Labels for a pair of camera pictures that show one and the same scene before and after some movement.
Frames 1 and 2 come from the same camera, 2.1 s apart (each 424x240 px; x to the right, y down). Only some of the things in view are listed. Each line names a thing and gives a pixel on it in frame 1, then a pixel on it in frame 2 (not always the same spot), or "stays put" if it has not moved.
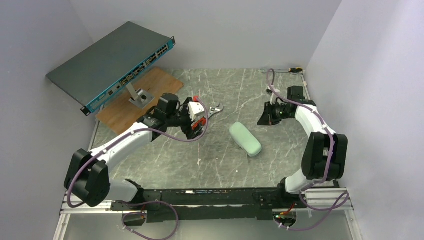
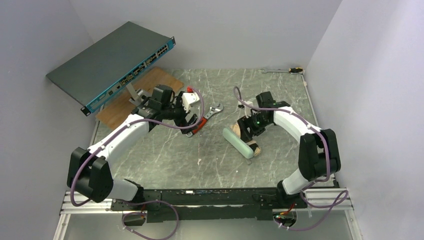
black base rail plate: (222, 205) stays put
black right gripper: (269, 114) -> (247, 131)
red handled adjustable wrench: (202, 122) stays put
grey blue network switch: (108, 62) stays put
